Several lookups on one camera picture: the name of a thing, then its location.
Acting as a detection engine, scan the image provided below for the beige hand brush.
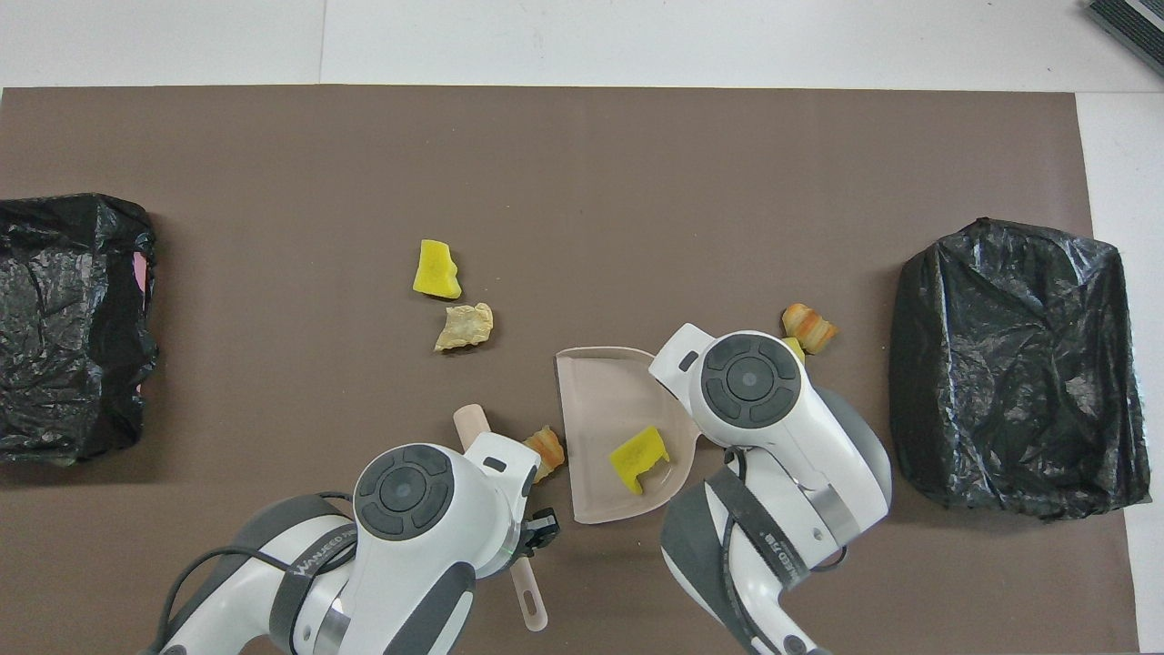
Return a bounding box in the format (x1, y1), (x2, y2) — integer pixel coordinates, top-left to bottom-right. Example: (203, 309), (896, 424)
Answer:
(453, 405), (549, 633)

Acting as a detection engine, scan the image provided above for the orange striped bread piece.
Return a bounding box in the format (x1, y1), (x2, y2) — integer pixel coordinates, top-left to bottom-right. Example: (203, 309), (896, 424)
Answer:
(523, 426), (567, 483)

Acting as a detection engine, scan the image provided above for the black bag lined pink bin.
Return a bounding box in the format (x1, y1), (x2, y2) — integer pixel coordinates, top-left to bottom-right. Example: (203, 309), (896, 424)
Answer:
(0, 193), (160, 465)

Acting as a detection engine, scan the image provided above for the yellow sponge wedge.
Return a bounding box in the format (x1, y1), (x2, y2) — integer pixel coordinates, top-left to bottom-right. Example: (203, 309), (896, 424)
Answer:
(412, 239), (463, 300)

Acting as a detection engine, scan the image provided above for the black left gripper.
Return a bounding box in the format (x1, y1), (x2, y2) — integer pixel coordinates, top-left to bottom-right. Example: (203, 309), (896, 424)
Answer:
(523, 509), (560, 551)

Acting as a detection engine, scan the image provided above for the dark grey ribbed object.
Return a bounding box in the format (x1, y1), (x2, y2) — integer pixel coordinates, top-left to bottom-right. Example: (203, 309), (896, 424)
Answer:
(1085, 0), (1164, 78)

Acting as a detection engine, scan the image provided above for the notched yellow sponge piece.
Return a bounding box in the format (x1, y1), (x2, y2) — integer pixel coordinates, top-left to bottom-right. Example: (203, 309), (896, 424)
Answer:
(607, 426), (671, 496)

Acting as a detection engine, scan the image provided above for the beige plastic dustpan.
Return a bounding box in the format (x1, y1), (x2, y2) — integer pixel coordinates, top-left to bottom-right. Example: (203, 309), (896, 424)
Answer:
(555, 347), (703, 525)

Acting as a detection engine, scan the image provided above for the orange striped croissant piece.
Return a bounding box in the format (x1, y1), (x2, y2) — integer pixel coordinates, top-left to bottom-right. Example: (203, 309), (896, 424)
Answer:
(782, 303), (838, 355)

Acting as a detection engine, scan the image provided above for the brown table mat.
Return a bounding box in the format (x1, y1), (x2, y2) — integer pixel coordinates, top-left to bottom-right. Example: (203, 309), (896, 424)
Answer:
(0, 86), (1140, 655)

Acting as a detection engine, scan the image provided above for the beige sponge chunk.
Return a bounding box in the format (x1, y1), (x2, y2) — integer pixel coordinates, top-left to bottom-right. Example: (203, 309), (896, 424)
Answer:
(434, 303), (495, 353)

